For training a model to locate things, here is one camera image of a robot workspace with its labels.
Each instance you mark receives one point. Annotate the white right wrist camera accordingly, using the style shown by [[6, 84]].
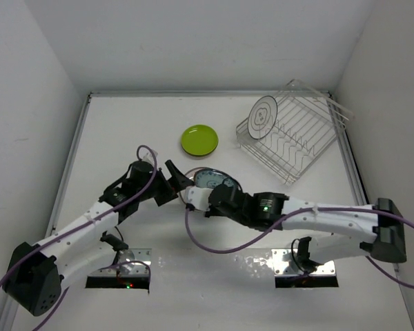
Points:
[[198, 197]]

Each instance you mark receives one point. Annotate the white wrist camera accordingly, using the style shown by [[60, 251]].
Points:
[[198, 197], [149, 157]]

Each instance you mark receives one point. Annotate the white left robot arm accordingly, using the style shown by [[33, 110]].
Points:
[[38, 273]]

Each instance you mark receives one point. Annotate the metal base plate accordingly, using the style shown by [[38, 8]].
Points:
[[132, 262], [282, 263]]

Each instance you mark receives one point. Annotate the dark brown patterned plate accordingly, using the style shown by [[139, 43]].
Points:
[[198, 156]]

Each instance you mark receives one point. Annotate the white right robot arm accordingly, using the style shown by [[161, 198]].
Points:
[[370, 230]]

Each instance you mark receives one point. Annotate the metal wire dish rack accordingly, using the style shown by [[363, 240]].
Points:
[[288, 131]]

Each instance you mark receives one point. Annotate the lime green plate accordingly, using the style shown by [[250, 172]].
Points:
[[199, 139]]

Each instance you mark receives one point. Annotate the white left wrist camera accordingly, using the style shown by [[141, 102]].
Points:
[[149, 157]]

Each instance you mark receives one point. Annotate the white plate orange sunburst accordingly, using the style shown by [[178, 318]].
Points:
[[190, 174]]

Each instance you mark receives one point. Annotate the blue floral patterned plate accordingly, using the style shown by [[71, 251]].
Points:
[[211, 178]]

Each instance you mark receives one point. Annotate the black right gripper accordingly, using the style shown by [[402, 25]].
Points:
[[212, 211]]

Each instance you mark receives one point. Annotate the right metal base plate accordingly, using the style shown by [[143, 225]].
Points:
[[282, 263]]

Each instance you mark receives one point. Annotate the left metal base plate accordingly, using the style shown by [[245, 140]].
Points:
[[132, 262]]

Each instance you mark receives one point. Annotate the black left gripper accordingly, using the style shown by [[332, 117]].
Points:
[[171, 185]]

